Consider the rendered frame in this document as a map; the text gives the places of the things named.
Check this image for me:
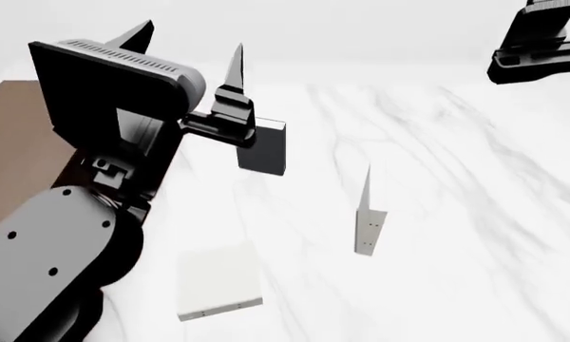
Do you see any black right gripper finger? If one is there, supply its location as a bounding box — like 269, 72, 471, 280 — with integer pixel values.
500, 0, 570, 50

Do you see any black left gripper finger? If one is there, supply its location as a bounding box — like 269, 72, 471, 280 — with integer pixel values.
105, 19, 155, 55
212, 42, 258, 149

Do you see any black book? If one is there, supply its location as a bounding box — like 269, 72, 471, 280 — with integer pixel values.
236, 117, 289, 178

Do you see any brown wooden cabinet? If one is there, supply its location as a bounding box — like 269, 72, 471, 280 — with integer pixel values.
0, 80, 85, 237

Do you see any white book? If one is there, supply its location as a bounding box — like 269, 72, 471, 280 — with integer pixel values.
176, 241, 265, 323

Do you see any white shelf panel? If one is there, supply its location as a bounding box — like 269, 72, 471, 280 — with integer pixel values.
353, 162, 389, 258

